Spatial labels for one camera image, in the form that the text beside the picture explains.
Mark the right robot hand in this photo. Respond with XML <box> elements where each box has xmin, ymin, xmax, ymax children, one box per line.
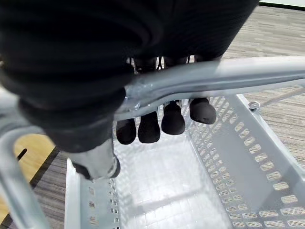
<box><xmin>0</xmin><ymin>0</ymin><xmax>259</xmax><ymax>180</ymax></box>

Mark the grey plastic shopping basket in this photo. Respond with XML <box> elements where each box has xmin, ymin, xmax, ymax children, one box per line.
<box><xmin>0</xmin><ymin>51</ymin><xmax>305</xmax><ymax>229</ymax></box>

